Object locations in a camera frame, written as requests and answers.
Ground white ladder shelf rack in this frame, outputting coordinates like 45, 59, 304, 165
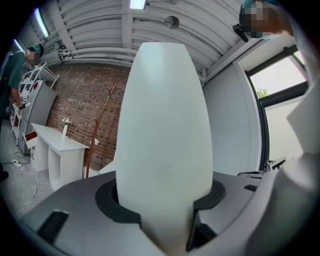
12, 61, 61, 141

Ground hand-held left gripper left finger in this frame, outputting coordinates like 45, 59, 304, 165
18, 170, 166, 256

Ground white cable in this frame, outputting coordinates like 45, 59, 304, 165
16, 162, 51, 218

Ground black framed window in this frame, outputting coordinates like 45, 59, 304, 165
246, 46, 310, 111

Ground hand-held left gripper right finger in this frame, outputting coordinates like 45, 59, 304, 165
185, 171, 264, 253

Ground long ceiling tube light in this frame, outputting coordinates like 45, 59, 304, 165
13, 38, 25, 53
33, 7, 50, 39

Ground person's grey shirt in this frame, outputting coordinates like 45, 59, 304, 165
286, 7, 320, 157

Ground rectangular ceiling light panel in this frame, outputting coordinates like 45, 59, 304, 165
129, 0, 147, 10

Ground person's head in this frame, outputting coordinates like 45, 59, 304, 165
238, 0, 295, 40

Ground grey metal cabinet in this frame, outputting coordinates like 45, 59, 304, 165
19, 79, 58, 156

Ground wooden coat rack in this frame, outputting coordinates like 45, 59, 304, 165
85, 83, 121, 180

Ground white table top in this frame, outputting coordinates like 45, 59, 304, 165
98, 159, 117, 176

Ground white vase with white flowers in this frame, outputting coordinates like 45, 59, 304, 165
61, 117, 73, 145

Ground white side table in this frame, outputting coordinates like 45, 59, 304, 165
22, 122, 90, 192

